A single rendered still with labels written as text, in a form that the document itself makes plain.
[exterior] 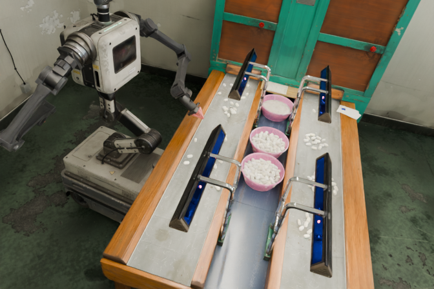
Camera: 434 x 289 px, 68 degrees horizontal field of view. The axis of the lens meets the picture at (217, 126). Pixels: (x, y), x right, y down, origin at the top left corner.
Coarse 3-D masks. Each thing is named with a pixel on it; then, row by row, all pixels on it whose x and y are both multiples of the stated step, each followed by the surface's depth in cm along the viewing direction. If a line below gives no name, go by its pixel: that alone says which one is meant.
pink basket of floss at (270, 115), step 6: (270, 96) 261; (276, 96) 261; (282, 96) 260; (288, 102) 258; (264, 108) 245; (264, 114) 251; (270, 114) 245; (276, 114) 241; (282, 114) 241; (288, 114) 243; (276, 120) 248; (282, 120) 250
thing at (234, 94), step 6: (252, 54) 236; (246, 60) 232; (252, 60) 234; (246, 66) 221; (252, 66) 231; (240, 72) 219; (240, 78) 208; (246, 78) 216; (234, 84) 207; (240, 84) 205; (246, 84) 214; (234, 90) 197; (240, 90) 203; (228, 96) 201; (234, 96) 200; (240, 96) 201
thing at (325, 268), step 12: (324, 156) 161; (324, 168) 154; (324, 180) 148; (324, 192) 143; (324, 204) 137; (312, 228) 134; (324, 228) 128; (312, 240) 129; (324, 240) 124; (312, 252) 125; (324, 252) 120; (312, 264) 120; (324, 264) 116; (324, 276) 120
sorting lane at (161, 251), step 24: (216, 96) 255; (216, 120) 232; (240, 120) 235; (192, 144) 210; (192, 168) 194; (216, 168) 196; (168, 192) 178; (216, 192) 182; (168, 216) 167; (144, 240) 155; (168, 240) 156; (192, 240) 158; (144, 264) 146; (168, 264) 147; (192, 264) 148
